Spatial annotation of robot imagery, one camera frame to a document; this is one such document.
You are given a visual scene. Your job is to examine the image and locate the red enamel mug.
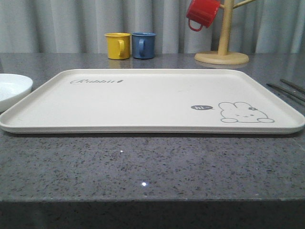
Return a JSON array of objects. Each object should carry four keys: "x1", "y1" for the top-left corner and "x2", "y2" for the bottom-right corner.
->
[{"x1": 186, "y1": 0, "x2": 221, "y2": 31}]

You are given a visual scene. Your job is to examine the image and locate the blue enamel mug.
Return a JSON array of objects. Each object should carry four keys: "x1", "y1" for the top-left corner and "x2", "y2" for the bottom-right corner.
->
[{"x1": 132, "y1": 32, "x2": 156, "y2": 59}]

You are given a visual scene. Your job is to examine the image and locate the wooden mug tree stand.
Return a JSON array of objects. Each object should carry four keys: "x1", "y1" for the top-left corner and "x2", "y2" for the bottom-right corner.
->
[{"x1": 194, "y1": 0, "x2": 254, "y2": 65}]

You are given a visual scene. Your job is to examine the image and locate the silver metal fork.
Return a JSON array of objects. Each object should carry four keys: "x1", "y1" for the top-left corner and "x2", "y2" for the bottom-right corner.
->
[{"x1": 266, "y1": 83, "x2": 305, "y2": 102}]

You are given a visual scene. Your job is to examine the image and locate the grey pleated curtain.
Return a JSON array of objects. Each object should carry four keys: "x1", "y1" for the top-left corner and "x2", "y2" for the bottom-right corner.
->
[{"x1": 0, "y1": 0, "x2": 305, "y2": 53}]

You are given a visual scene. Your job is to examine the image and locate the silver metal chopsticks pair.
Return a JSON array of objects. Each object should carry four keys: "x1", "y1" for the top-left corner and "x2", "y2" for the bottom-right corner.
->
[{"x1": 280, "y1": 79, "x2": 305, "y2": 94}]

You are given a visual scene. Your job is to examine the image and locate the cream rabbit serving tray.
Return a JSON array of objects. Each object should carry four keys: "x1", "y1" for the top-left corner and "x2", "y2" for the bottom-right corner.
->
[{"x1": 0, "y1": 69, "x2": 305, "y2": 134}]

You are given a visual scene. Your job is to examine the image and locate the white round plate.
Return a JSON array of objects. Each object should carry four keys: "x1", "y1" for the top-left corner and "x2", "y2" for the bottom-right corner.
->
[{"x1": 0, "y1": 73, "x2": 33, "y2": 112}]

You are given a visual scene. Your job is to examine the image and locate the yellow enamel mug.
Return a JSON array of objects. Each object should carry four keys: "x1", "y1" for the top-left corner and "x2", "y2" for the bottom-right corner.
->
[{"x1": 105, "y1": 32, "x2": 131, "y2": 60}]

